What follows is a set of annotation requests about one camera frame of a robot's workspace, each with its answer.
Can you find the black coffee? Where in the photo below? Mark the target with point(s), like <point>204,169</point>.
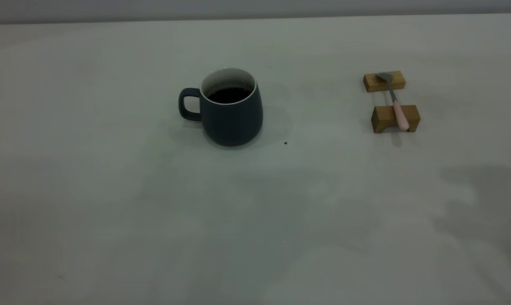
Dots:
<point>230,95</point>

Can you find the arched wooden block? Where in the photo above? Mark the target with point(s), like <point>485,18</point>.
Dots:
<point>384,114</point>

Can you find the dark grey ceramic mug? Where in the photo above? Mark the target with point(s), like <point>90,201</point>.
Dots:
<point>232,123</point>

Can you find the flat rectangular wooden block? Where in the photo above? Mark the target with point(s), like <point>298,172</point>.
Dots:
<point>376,82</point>

